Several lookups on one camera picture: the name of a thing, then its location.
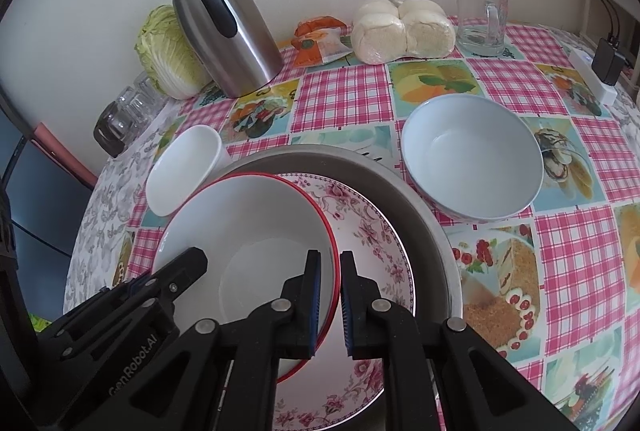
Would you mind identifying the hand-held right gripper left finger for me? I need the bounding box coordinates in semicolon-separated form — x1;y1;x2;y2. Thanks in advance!
122;250;322;431

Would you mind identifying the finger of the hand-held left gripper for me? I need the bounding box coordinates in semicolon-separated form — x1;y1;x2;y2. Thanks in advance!
102;273;162;308
149;247;209;308

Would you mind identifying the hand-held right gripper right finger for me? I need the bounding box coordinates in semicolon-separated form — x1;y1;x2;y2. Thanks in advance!
340;250;581;431

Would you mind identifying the red rimmed strawberry bowl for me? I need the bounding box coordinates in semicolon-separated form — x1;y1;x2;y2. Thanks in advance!
151;173;342;384

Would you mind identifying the pink floral rimmed plate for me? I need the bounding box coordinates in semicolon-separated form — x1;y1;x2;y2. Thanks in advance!
272;172;417;429

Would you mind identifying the plain white bowl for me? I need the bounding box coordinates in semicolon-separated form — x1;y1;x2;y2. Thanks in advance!
145;125;232;218

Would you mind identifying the pale blue printed bowl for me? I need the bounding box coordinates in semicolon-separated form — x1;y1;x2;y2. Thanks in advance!
401;93;545;223

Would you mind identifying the dark blue panel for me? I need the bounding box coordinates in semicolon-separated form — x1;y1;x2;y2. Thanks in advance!
0;111;96;312

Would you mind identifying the pink board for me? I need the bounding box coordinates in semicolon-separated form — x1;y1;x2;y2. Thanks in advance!
32;123;98;186

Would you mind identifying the brown glass cup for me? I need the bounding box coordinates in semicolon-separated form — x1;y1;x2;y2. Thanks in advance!
93;103;136;158

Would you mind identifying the clear glass cup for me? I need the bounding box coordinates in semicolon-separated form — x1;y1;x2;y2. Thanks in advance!
132;73;166;112
116;86;151;132

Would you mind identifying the pink checked tablecloth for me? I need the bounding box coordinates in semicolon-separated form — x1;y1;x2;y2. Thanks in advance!
62;13;640;431

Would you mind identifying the napa cabbage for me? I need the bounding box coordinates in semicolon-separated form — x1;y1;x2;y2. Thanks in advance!
134;5;213;100

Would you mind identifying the stainless steel thermos jug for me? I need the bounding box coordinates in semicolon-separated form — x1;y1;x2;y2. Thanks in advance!
160;0;283;99

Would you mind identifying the orange snack packet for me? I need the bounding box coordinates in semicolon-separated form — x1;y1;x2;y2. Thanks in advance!
291;15;353;68

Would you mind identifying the bag of steamed buns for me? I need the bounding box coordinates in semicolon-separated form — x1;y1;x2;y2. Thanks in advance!
350;0;457;65

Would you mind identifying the clear glass mug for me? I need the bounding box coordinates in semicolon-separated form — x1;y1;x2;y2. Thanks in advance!
455;0;509;58

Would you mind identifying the white power strip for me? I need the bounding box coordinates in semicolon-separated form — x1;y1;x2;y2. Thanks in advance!
569;48;618;106

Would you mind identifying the black charger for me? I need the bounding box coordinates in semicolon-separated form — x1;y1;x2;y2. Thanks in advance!
592;37;628;86

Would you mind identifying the thin black cable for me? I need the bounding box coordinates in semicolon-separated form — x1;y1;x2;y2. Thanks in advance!
10;220;73;258

